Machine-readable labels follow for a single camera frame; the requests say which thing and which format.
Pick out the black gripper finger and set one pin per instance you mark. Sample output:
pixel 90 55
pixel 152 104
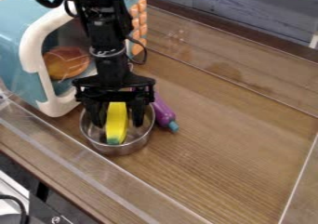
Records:
pixel 96 110
pixel 138 112

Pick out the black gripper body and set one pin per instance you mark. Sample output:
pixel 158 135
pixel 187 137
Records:
pixel 115 84

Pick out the yellow toy banana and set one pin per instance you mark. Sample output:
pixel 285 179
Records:
pixel 116 123

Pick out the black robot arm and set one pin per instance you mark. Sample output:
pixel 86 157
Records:
pixel 107 24

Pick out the silver metal pot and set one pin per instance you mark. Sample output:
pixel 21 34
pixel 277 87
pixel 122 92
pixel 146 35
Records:
pixel 135 141

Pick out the purple toy eggplant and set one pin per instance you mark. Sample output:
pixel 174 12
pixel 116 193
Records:
pixel 164 115

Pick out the orange turntable plate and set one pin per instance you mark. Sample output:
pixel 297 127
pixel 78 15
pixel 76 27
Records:
pixel 66 62

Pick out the blue toy microwave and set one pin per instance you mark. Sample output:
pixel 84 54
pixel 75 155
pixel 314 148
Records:
pixel 31 30

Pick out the clear acrylic barrier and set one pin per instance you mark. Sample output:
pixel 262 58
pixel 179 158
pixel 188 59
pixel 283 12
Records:
pixel 104 190

